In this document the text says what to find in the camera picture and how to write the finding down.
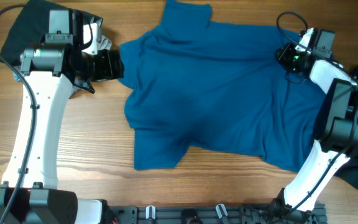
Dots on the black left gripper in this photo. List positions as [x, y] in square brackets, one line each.
[112, 69]

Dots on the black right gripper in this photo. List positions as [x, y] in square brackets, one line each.
[285, 51]

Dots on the blue t-shirt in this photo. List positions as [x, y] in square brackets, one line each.
[218, 86]

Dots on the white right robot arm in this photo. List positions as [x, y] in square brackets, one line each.
[335, 134]

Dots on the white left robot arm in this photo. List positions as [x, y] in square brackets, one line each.
[28, 191]

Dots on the grey folded garment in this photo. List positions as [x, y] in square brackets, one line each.
[101, 40]

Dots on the black folded garment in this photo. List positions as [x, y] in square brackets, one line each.
[25, 44]

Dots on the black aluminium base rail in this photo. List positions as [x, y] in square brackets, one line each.
[245, 214]

